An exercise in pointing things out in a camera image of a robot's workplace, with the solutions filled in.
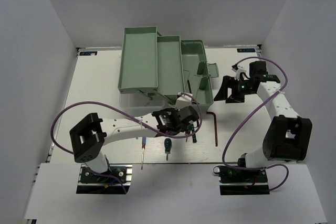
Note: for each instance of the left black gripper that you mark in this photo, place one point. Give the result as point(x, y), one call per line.
point(184, 128)

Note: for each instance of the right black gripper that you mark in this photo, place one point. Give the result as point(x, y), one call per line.
point(229, 82)

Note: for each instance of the dark green slim screwdriver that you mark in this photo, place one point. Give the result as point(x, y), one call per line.
point(194, 139)

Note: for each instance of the green stubby screwdriver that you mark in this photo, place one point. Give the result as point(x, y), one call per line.
point(189, 131)
point(167, 146)

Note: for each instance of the large hex key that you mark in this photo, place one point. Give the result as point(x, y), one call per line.
point(215, 126)

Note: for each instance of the blue red precision screwdriver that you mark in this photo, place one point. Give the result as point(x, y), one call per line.
point(143, 149)

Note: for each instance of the green plastic toolbox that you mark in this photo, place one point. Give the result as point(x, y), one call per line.
point(155, 68)

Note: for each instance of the angled hex key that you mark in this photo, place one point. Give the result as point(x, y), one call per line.
point(189, 87)

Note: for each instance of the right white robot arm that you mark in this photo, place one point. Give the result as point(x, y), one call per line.
point(288, 136)

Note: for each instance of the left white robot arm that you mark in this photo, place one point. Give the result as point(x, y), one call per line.
point(92, 132)

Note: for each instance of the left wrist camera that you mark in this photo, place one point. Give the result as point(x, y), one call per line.
point(183, 100)

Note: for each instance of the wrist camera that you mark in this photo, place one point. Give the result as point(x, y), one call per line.
point(183, 100)
point(238, 70)

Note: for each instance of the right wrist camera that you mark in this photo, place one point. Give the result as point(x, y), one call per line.
point(238, 70)

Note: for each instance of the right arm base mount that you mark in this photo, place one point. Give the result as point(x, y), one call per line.
point(236, 182)

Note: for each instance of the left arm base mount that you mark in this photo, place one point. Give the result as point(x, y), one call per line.
point(119, 184)

